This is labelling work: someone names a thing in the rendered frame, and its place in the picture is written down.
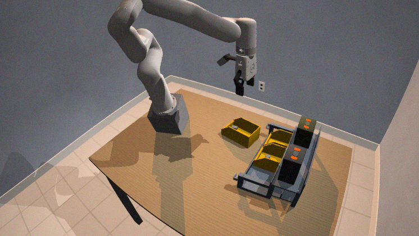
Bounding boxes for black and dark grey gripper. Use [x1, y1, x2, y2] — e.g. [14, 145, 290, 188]
[234, 52, 257, 96]

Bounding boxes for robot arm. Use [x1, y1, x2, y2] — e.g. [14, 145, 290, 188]
[108, 0, 257, 116]

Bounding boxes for grey slanted shelf rack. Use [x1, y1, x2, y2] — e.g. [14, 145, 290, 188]
[233, 122, 322, 207]

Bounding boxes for yellow bin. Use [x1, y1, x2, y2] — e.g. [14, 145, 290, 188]
[264, 129, 293, 147]
[254, 143, 286, 173]
[222, 117, 261, 148]

